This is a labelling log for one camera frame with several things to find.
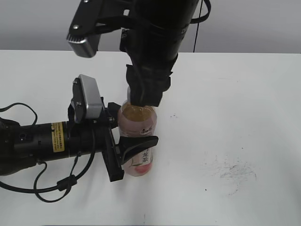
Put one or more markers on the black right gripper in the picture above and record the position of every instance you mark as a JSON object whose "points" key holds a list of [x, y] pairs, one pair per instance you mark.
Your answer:
{"points": [[154, 48]]}

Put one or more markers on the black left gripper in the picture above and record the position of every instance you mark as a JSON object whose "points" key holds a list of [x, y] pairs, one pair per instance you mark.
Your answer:
{"points": [[93, 136]]}

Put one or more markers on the peach oolong tea bottle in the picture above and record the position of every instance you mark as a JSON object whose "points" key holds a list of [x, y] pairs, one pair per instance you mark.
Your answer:
{"points": [[137, 123]]}

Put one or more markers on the white bottle cap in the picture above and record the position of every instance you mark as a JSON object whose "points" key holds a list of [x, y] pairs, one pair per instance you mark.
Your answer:
{"points": [[128, 94]]}

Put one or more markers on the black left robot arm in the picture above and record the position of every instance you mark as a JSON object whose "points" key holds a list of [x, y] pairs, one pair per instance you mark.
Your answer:
{"points": [[22, 147]]}

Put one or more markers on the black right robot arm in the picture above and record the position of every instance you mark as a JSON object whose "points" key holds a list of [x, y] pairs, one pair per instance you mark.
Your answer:
{"points": [[162, 13]]}

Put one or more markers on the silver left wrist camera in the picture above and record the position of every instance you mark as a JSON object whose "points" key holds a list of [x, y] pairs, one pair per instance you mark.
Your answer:
{"points": [[86, 101]]}

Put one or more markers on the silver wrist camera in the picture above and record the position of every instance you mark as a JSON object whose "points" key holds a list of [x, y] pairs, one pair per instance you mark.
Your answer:
{"points": [[86, 101], [82, 37]]}

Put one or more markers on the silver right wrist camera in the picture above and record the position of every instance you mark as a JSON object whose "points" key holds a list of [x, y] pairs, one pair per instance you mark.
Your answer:
{"points": [[82, 37]]}

